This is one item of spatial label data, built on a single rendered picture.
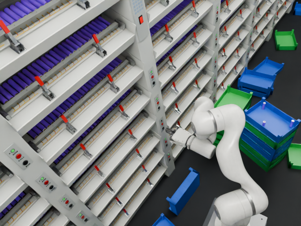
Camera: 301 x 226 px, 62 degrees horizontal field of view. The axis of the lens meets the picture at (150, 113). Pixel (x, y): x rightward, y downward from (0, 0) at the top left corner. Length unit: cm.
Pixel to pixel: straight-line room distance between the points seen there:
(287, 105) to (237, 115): 161
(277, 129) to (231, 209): 91
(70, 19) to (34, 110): 33
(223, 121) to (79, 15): 67
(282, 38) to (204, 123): 258
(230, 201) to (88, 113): 71
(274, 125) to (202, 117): 97
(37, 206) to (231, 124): 87
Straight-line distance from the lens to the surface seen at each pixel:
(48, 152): 106
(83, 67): 100
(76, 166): 121
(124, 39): 110
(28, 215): 121
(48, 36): 86
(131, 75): 121
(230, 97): 207
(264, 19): 311
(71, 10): 94
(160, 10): 127
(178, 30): 147
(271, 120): 197
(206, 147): 148
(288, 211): 210
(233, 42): 239
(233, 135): 109
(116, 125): 128
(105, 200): 154
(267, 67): 302
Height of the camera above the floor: 189
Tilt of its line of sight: 48 degrees down
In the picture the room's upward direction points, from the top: 14 degrees counter-clockwise
